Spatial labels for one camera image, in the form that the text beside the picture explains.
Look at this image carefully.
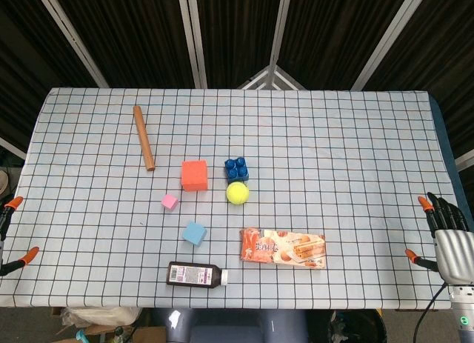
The grey-blue robot torso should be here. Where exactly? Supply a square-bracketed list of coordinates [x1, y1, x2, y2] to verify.
[164, 307, 310, 343]

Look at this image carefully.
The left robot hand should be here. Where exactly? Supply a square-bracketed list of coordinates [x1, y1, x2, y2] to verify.
[0, 196, 40, 278]

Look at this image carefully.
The black waste bin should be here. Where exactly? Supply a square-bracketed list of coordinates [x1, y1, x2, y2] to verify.
[328, 309, 388, 343]

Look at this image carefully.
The large orange foam cube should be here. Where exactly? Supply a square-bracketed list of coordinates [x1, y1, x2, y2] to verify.
[181, 159, 210, 193]

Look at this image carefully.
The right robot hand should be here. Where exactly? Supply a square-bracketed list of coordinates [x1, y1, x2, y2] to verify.
[404, 191, 474, 285]

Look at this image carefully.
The yellow tennis ball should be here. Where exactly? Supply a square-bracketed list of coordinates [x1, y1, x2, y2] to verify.
[226, 182, 250, 206]

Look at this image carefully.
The orange egg roll box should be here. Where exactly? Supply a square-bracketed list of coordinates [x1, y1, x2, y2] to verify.
[239, 227, 327, 270]

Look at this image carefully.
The medium blue foam cube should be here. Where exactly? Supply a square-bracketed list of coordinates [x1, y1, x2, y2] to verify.
[182, 221, 207, 247]

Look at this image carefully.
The light blue checkered tablecloth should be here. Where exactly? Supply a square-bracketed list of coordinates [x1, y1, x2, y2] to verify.
[0, 86, 462, 310]

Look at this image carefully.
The brown bottle white cap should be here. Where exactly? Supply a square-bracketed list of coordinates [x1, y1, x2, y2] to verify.
[166, 261, 229, 289]

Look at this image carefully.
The clear plastic bag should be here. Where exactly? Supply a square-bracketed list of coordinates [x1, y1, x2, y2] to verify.
[59, 306, 144, 328]

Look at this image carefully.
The wooden rolling pin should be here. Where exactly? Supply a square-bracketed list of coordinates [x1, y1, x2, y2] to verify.
[133, 105, 157, 172]

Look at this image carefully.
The blue studded toy brick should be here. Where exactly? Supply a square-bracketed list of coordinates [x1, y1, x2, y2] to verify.
[224, 156, 250, 184]

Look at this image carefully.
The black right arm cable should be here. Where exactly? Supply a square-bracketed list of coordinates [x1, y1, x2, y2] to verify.
[413, 282, 451, 343]

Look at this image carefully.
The small pink foam cube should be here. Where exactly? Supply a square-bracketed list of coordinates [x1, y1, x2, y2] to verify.
[161, 193, 180, 212]

